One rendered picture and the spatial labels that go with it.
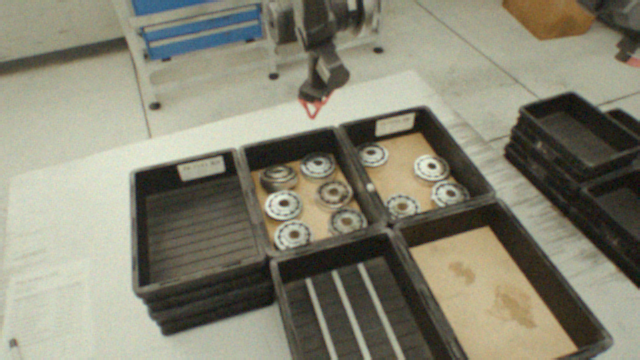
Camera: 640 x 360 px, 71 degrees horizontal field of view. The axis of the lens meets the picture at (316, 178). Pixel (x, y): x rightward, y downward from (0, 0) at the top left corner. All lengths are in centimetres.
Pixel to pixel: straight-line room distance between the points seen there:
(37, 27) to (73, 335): 282
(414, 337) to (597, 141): 143
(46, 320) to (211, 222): 49
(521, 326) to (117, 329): 98
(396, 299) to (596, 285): 58
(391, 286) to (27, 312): 96
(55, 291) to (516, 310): 119
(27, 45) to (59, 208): 240
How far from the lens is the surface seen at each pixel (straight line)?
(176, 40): 295
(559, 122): 227
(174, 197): 135
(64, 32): 386
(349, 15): 144
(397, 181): 132
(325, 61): 99
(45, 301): 145
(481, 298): 114
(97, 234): 152
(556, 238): 149
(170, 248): 123
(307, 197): 127
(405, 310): 109
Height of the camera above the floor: 179
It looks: 47 degrees down
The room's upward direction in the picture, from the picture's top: 2 degrees counter-clockwise
